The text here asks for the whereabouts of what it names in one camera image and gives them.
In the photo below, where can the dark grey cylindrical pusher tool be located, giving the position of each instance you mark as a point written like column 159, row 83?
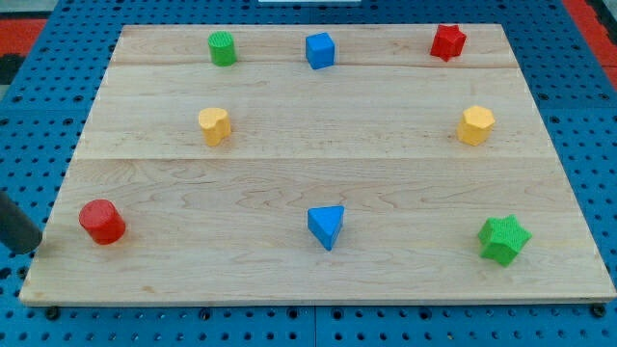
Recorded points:
column 18, row 233

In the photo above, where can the red cylinder block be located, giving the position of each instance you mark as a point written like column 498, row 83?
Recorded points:
column 103, row 222

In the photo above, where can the wooden board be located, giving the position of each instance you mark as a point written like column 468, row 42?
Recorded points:
column 375, row 133

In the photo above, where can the yellow heart block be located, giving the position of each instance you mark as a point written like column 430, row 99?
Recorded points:
column 215, row 125

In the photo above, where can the green cylinder block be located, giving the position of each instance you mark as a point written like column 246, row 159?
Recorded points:
column 221, row 48

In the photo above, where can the blue triangle block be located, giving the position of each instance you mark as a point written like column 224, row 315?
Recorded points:
column 325, row 223

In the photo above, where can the blue cube block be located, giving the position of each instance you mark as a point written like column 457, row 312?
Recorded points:
column 320, row 50

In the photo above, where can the red star block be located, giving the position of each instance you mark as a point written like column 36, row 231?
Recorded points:
column 448, row 42

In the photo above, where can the yellow hexagon block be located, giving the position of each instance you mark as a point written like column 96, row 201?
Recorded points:
column 475, row 126

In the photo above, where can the green star block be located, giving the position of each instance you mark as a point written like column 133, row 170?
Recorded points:
column 502, row 239

